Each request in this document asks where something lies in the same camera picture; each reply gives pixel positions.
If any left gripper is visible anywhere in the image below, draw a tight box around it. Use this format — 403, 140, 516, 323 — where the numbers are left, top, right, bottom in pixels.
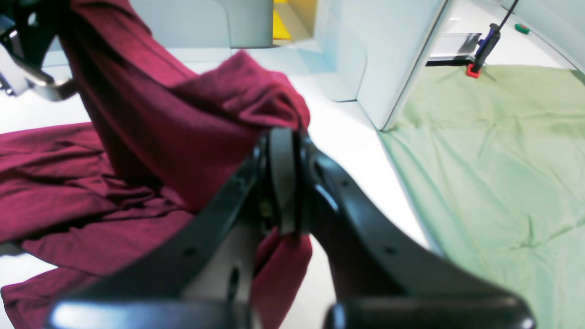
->
0, 13, 77, 102

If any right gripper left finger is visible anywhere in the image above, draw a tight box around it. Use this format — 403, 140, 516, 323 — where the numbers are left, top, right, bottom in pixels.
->
46, 128, 297, 329

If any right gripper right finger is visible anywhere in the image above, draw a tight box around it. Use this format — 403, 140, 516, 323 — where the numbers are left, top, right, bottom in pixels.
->
292, 131, 536, 329

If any dark red t-shirt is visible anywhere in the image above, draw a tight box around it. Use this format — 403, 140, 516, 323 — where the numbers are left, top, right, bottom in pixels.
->
0, 0, 310, 329

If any green cloth sheet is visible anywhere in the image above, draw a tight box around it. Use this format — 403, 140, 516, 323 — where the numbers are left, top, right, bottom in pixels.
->
382, 65, 585, 329

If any yellow box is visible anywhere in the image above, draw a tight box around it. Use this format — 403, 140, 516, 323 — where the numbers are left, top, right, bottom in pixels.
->
272, 0, 319, 42

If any small green object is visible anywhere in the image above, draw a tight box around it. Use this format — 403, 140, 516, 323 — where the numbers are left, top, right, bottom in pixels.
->
514, 23, 531, 35

